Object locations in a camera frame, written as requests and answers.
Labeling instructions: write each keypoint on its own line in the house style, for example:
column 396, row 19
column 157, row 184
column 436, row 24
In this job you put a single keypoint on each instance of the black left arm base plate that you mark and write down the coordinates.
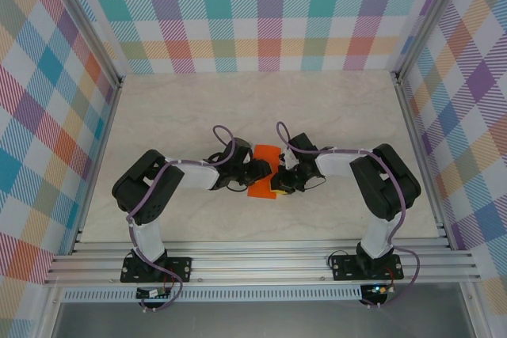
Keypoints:
column 178, row 268

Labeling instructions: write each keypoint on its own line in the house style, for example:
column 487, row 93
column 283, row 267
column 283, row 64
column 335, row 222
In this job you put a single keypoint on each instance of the orange paper sheet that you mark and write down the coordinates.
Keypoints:
column 261, row 183

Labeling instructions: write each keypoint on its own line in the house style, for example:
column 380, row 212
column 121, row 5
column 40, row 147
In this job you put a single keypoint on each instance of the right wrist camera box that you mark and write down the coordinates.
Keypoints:
column 289, row 160

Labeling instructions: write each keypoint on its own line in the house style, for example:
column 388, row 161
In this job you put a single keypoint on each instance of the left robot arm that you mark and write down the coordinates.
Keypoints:
column 198, row 177

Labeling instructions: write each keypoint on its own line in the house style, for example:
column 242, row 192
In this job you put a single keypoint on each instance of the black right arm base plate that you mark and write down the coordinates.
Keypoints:
column 344, row 268

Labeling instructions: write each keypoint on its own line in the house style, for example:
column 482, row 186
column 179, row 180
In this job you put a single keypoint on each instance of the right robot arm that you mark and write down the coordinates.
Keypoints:
column 380, row 187

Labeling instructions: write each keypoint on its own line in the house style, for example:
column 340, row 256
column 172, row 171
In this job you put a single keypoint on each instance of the aluminium frame post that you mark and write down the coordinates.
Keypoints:
column 427, row 17
column 93, row 29

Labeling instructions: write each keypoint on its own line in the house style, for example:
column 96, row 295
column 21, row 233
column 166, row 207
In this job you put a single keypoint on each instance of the aluminium side rail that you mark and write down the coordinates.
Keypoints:
column 105, row 136
column 416, row 136

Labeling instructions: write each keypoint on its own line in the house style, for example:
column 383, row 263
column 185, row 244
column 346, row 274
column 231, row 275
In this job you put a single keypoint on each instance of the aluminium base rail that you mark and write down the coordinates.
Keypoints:
column 257, row 263

